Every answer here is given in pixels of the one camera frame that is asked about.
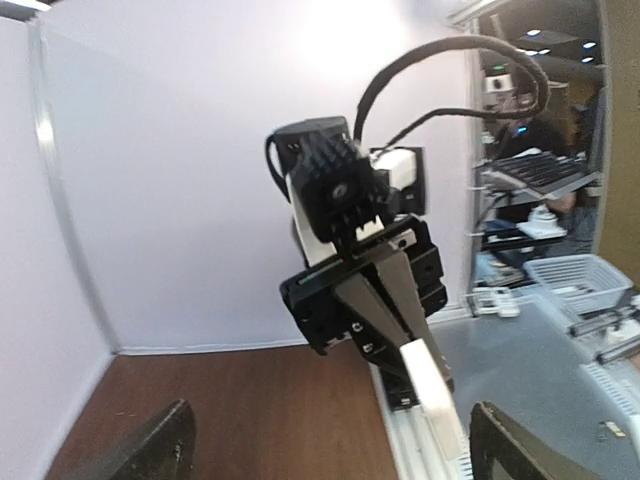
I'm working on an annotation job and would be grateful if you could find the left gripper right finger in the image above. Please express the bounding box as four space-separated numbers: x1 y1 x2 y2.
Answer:
469 401 595 479

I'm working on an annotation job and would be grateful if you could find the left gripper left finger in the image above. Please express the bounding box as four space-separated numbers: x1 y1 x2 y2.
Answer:
65 399 197 480

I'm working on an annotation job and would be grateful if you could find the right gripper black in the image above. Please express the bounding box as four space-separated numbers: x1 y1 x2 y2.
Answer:
280 215 452 391

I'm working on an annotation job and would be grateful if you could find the white battery cover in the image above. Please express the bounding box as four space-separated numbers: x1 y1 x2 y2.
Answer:
400 339 466 460

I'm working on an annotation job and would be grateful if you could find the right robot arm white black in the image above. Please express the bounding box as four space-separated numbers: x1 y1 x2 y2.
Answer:
264 117 452 405

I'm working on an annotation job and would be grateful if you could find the front aluminium rail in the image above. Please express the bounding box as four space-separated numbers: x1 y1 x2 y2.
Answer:
370 366 473 480

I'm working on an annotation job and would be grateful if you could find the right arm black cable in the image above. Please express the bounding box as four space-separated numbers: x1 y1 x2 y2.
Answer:
264 34 551 201

